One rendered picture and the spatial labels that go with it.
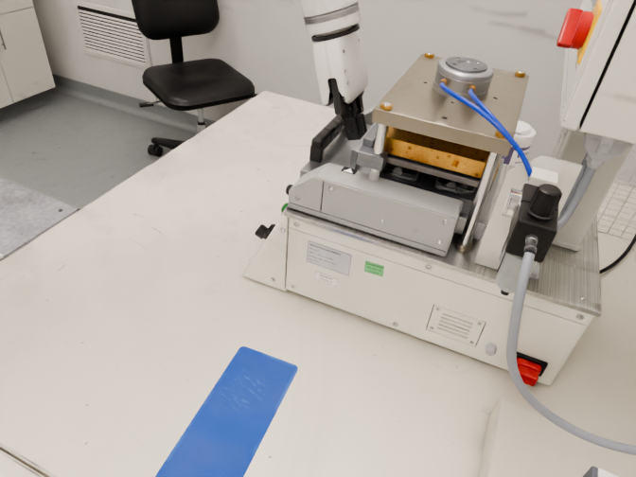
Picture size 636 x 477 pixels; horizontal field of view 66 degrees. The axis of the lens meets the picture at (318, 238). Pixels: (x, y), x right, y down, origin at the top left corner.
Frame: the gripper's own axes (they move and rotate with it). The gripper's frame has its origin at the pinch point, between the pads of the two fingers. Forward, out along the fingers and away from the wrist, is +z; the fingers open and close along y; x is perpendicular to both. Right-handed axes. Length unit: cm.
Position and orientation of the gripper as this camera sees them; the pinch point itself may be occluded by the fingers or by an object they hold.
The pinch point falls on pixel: (355, 127)
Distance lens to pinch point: 84.0
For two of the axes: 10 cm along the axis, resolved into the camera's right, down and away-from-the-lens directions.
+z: 2.4, 8.3, 4.9
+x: 8.9, 0.2, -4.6
